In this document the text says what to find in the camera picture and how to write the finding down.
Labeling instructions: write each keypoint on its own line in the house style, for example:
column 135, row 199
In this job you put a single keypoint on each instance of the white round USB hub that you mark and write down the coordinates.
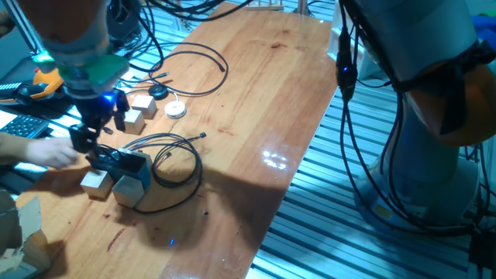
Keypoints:
column 175, row 109

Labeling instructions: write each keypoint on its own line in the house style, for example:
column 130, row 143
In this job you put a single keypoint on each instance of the black computer keyboard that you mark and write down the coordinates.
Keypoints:
column 23, row 126

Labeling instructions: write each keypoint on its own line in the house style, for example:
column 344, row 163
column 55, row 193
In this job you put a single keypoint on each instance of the black round USB hub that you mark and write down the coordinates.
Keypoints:
column 158, row 91

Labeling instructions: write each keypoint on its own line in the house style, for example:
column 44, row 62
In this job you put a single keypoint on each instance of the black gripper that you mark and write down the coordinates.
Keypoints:
column 97, row 112

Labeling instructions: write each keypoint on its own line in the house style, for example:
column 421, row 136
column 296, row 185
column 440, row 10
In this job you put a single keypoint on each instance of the wooden peg rack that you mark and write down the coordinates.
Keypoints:
column 267, row 6

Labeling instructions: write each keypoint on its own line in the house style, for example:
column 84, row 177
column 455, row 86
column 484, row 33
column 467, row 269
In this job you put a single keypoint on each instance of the blue plastic bag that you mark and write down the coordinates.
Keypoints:
column 484, row 31

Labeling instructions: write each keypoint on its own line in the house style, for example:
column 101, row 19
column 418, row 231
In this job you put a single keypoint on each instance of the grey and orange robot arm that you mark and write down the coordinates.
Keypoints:
column 418, row 38

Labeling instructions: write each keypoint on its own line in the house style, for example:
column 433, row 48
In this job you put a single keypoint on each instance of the aluminium frame post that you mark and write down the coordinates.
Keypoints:
column 302, row 5
column 23, row 27

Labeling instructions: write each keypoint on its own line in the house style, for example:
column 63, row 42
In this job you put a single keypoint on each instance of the green camera mount plate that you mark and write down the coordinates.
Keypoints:
column 104, row 71

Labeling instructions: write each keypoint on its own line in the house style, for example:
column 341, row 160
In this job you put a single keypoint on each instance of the clear plastic screw bag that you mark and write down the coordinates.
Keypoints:
column 116, row 155

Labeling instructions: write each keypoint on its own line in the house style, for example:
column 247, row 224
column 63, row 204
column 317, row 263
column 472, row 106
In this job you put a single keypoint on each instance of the black USB docking station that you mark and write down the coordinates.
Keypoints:
column 129, row 167

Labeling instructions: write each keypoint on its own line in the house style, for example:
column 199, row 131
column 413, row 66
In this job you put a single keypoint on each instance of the person right hand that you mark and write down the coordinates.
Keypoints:
column 50, row 153

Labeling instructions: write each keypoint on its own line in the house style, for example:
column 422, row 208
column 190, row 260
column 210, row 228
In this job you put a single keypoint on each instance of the wooden cube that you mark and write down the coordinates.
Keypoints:
column 128, row 190
column 135, row 122
column 144, row 105
column 97, row 184

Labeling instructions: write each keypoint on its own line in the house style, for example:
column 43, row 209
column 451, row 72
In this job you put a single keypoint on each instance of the orange and black teach pendant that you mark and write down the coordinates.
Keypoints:
column 48, row 80

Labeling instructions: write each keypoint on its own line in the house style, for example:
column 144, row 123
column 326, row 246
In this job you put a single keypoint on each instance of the open cardboard box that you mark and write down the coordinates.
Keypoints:
column 27, row 232

